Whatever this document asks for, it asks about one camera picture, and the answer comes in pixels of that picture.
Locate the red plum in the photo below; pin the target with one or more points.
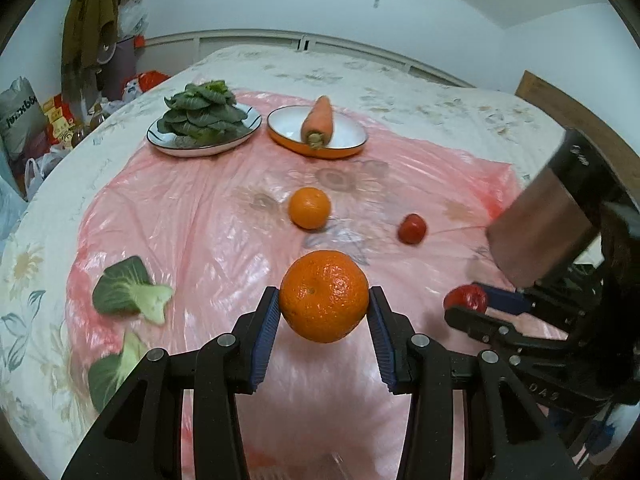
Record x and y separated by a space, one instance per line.
465 297
412 228

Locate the orange oval bowl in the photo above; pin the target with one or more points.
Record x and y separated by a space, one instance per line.
290 125

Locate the grey printed bag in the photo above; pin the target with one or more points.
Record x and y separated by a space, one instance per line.
22 115

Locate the light blue plastic bag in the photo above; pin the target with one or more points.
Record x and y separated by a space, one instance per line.
10 207

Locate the yellow and red boxes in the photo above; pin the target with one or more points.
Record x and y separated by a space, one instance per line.
57 115

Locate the pink plastic sheet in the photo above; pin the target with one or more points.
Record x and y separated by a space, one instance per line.
200 220

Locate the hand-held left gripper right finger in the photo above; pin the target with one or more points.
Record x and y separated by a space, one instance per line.
382 345

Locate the floral bed cover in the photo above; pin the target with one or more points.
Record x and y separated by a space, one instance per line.
350 65

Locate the copper and black kettle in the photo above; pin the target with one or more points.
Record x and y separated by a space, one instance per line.
540 225

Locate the olive jacket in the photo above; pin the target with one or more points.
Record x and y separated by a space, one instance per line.
87 15

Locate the orange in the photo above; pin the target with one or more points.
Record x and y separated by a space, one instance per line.
310 207
325 295

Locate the carrot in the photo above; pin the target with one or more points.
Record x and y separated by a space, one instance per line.
320 117

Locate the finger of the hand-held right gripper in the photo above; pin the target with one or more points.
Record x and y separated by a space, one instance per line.
505 300
480 327

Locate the purple grey bin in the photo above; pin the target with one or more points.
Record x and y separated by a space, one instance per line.
120 65

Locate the white plastic bag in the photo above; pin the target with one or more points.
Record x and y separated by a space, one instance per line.
42 172

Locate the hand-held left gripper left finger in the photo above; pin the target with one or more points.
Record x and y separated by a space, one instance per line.
265 340

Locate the red plastic bag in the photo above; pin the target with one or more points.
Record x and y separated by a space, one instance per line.
147 81

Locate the pile of green leaves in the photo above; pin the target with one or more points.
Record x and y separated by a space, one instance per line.
200 110

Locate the bok choy piece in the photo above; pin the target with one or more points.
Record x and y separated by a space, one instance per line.
120 290
107 375

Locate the wooden headboard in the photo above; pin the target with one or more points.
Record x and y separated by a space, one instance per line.
575 110

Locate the white oval plate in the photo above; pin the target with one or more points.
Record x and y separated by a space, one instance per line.
200 150

